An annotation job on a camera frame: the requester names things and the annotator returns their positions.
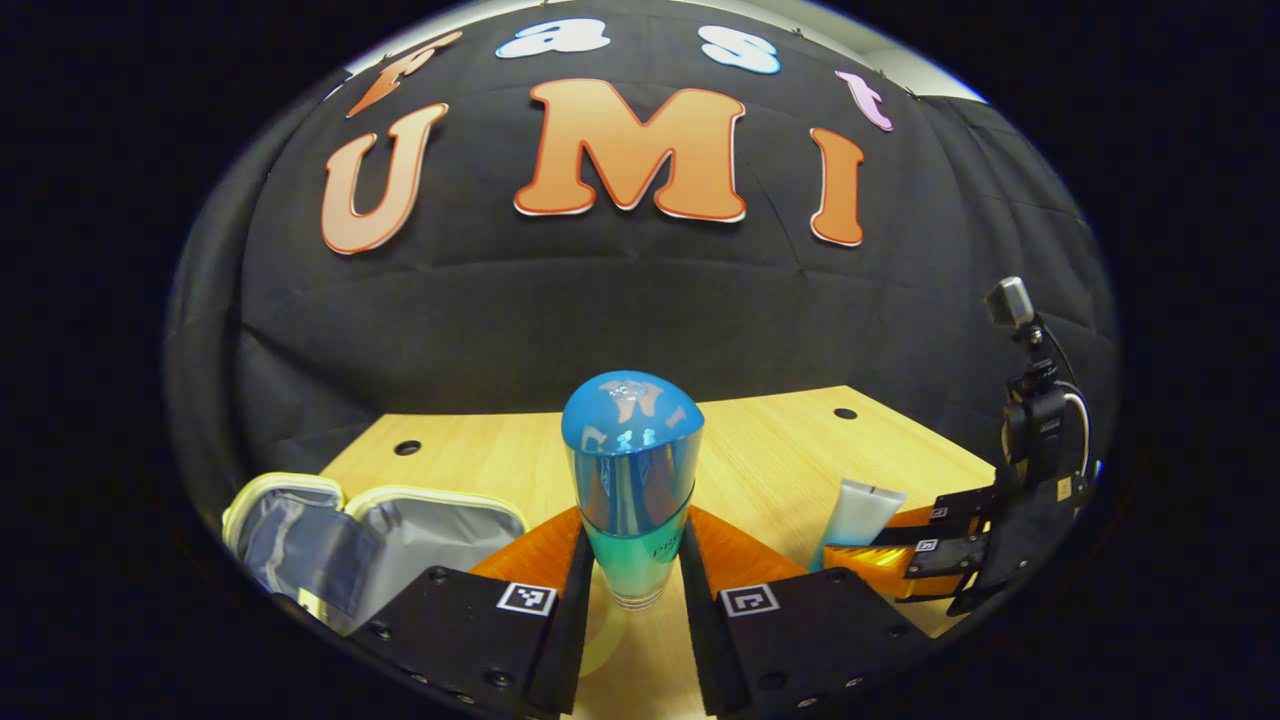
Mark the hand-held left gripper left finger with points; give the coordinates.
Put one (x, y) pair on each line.
(570, 630)

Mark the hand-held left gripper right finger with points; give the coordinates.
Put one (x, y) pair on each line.
(705, 640)

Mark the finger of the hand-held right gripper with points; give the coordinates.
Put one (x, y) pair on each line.
(965, 505)
(945, 560)

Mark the pale blue cream tube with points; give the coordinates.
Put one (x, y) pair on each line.
(860, 515)

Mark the blue skin care bottle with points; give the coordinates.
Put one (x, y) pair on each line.
(632, 470)

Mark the pale yellow suitcase pouch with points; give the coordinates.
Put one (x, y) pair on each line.
(420, 540)

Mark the black backdrop cloth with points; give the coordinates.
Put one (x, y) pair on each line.
(600, 300)

